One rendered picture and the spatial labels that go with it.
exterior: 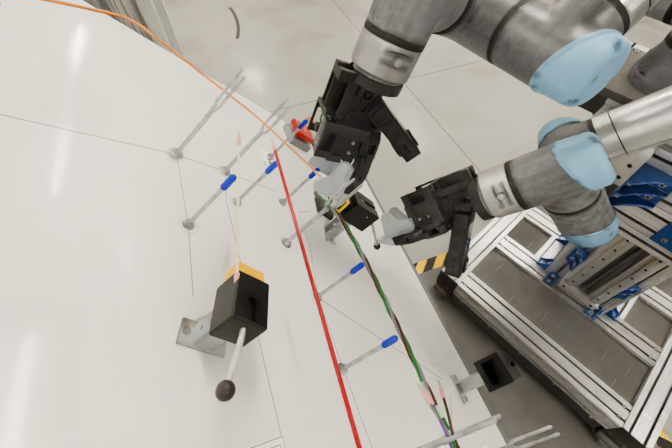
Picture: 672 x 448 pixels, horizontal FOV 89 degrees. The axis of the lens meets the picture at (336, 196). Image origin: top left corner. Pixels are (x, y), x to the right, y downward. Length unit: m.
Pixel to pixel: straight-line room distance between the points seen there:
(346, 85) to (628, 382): 1.56
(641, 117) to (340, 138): 0.44
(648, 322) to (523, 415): 0.63
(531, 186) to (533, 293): 1.23
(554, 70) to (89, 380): 0.46
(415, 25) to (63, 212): 0.37
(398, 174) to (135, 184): 1.87
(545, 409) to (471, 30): 1.58
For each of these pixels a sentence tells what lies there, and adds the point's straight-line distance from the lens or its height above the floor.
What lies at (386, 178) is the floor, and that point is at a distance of 2.13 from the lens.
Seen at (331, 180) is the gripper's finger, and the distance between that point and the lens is 0.48.
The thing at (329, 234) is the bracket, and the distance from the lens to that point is 0.59.
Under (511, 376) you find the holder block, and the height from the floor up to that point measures 1.02.
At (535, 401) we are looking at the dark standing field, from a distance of 1.81.
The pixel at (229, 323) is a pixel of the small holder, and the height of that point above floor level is 1.35.
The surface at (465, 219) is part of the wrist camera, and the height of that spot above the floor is 1.17.
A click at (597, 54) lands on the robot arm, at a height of 1.44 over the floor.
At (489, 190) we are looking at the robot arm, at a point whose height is 1.23.
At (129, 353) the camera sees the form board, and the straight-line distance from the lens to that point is 0.32.
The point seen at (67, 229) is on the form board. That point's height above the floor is 1.37.
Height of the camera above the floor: 1.61
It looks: 53 degrees down
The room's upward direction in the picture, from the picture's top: straight up
